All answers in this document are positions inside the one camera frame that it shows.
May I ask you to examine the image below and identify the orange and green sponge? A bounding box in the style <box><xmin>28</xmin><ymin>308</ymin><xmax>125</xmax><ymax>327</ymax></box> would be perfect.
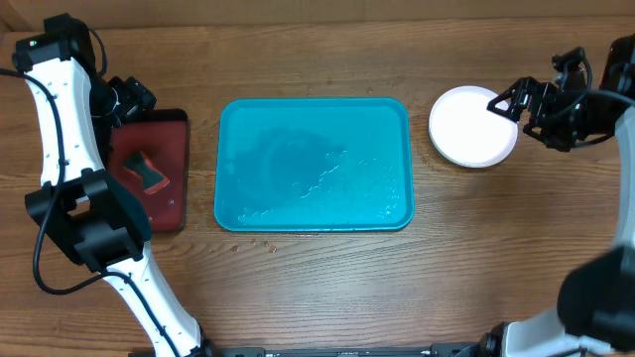
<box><xmin>123</xmin><ymin>152</ymin><xmax>170</xmax><ymax>194</ymax></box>

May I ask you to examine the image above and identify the teal plastic tray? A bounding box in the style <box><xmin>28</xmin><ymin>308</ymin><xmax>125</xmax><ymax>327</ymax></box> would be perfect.
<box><xmin>213</xmin><ymin>97</ymin><xmax>415</xmax><ymax>232</ymax></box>

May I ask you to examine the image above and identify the black and red tray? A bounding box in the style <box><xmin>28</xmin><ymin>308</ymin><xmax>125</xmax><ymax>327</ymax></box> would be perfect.
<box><xmin>107</xmin><ymin>109</ymin><xmax>190</xmax><ymax>232</ymax></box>

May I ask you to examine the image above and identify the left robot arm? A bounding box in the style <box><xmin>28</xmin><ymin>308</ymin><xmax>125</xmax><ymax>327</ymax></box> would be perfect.
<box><xmin>11</xmin><ymin>14</ymin><xmax>215</xmax><ymax>356</ymax></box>

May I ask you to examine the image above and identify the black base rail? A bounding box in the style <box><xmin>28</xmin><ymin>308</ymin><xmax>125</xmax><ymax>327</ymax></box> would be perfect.
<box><xmin>128</xmin><ymin>341</ymin><xmax>497</xmax><ymax>357</ymax></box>

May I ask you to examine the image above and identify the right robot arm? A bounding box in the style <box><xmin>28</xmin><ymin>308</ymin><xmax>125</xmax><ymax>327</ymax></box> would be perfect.
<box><xmin>459</xmin><ymin>36</ymin><xmax>634</xmax><ymax>357</ymax></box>

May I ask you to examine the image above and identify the white plate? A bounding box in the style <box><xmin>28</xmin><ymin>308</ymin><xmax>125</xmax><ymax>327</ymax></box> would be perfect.
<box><xmin>428</xmin><ymin>85</ymin><xmax>519</xmax><ymax>169</ymax></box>

